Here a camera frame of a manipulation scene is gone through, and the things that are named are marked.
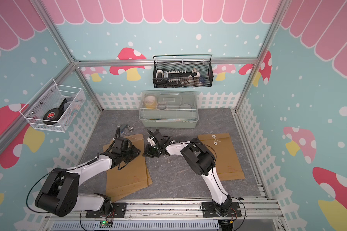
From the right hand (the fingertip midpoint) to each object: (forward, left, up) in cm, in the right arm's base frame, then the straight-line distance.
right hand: (142, 154), depth 92 cm
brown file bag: (-13, +6, -2) cm, 14 cm away
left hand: (0, +1, +1) cm, 2 cm away
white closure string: (+10, -49, -3) cm, 50 cm away
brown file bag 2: (-7, +13, +19) cm, 24 cm away
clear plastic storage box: (+28, -17, +13) cm, 35 cm away
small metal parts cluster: (+22, +12, -1) cm, 25 cm away
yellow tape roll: (+35, -3, +14) cm, 37 cm away
